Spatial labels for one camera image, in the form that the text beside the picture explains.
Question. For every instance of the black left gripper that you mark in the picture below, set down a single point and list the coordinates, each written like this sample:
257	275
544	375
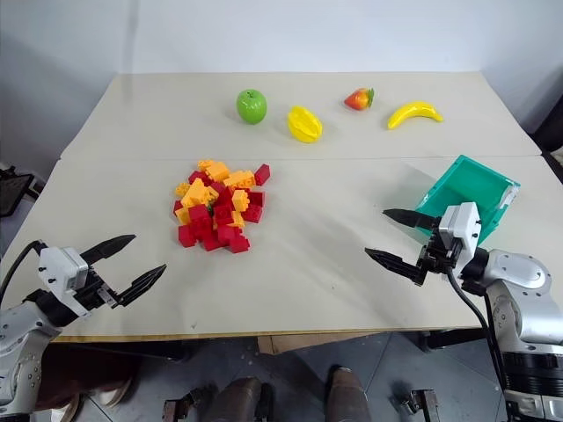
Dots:
97	291

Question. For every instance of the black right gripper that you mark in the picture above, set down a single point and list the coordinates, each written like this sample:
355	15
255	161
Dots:
437	259

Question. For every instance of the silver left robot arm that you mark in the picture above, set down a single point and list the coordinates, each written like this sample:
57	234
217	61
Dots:
19	334

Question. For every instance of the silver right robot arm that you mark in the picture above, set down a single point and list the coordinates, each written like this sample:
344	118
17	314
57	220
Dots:
519	299

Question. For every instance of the teal plastic bin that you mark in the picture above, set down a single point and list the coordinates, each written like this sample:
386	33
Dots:
466	186

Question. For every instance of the red building block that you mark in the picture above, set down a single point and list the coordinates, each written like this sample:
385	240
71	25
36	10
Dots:
256	198
214	244
228	232
187	236
225	197
253	214
201	216
223	214
262	174
240	245
177	206
197	177

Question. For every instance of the orange building block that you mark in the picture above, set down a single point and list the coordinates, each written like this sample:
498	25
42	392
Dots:
213	169
236	219
240	202
182	189
239	179
182	215
198	193

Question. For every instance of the white shoe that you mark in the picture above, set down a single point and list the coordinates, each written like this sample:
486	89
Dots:
115	393

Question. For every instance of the yellow toy banana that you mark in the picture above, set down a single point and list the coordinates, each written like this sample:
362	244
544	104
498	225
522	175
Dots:
413	112

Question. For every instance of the brown cardboard sheet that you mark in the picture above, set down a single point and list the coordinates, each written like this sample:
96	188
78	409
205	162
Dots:
308	342

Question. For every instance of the red toy strawberry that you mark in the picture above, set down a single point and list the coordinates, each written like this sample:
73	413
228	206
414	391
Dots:
358	99

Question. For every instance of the yellow toy starfruit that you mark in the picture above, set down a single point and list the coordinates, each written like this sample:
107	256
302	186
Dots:
304	125

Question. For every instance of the dark rounded shape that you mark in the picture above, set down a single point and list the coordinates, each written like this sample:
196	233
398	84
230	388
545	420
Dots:
239	402
349	395

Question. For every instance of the green toy apple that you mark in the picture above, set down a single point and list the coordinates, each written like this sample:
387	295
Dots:
251	106

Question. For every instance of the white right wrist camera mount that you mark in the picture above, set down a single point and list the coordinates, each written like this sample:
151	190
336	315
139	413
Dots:
459	226

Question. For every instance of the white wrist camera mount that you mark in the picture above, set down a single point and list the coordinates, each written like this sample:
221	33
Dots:
459	226
61	269

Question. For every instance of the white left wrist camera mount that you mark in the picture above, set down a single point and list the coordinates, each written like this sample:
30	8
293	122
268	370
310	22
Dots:
61	269

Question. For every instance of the black metal bracket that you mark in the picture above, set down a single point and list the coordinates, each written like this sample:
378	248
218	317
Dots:
420	402
184	404

